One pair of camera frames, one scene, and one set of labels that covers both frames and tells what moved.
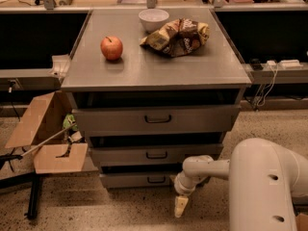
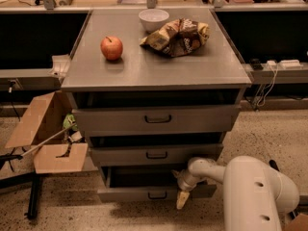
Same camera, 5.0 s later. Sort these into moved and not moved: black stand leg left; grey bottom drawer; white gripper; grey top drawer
Moved: grey bottom drawer
Not moved: white gripper; grey top drawer; black stand leg left
